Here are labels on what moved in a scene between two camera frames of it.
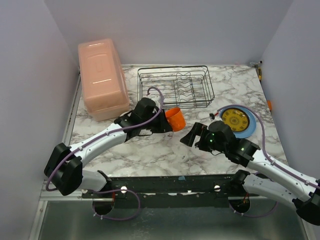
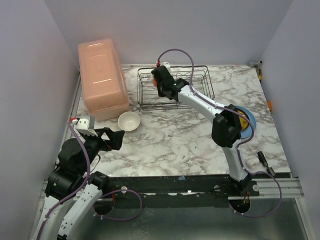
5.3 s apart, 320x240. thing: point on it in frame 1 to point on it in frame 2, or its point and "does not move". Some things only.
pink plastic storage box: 104,82 does not move
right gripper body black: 198,137 to 161,81
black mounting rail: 167,191 does not move
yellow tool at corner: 260,73 does not move
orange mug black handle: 175,118 to 154,82
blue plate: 252,125 does not move
